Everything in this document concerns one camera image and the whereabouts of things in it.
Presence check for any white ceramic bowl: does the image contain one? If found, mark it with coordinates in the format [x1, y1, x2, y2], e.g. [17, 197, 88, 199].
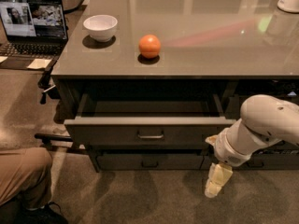
[83, 15, 118, 42]

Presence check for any open black laptop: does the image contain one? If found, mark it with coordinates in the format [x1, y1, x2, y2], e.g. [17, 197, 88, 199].
[0, 0, 68, 70]

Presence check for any orange round fruit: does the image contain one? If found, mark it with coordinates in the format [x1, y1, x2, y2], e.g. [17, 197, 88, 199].
[138, 35, 161, 59]

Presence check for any grey top drawer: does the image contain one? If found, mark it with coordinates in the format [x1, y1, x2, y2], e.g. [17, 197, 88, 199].
[64, 94, 235, 148]

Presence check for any lower right dark drawer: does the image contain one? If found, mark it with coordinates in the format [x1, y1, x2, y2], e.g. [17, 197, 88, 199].
[196, 141, 299, 170]

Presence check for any lower left dark drawer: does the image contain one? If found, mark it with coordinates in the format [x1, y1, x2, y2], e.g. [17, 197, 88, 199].
[94, 149, 204, 170]

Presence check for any person leg in tan trousers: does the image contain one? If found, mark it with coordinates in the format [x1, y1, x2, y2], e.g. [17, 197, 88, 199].
[0, 147, 52, 209]

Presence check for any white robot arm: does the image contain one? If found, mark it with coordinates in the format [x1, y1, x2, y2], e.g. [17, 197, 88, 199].
[205, 0, 299, 198]

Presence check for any white sticky note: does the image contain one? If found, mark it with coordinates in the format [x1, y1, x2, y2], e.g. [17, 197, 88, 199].
[27, 59, 50, 70]

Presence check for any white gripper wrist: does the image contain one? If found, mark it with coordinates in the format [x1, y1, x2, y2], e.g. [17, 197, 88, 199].
[205, 128, 251, 198]

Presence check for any black clamp with handle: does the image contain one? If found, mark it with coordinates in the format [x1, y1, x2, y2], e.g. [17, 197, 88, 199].
[37, 63, 60, 105]

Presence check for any black shoe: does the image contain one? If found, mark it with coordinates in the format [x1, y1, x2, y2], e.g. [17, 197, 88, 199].
[14, 202, 68, 224]

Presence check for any black bar handle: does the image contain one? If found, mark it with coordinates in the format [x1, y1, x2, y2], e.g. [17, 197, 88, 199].
[35, 133, 72, 144]

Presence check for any grey cabinet desk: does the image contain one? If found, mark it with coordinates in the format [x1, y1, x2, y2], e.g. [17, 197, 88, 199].
[52, 0, 299, 170]

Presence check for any dark drawer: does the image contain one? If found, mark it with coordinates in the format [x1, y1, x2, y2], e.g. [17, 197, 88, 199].
[196, 141, 299, 170]
[94, 149, 204, 170]

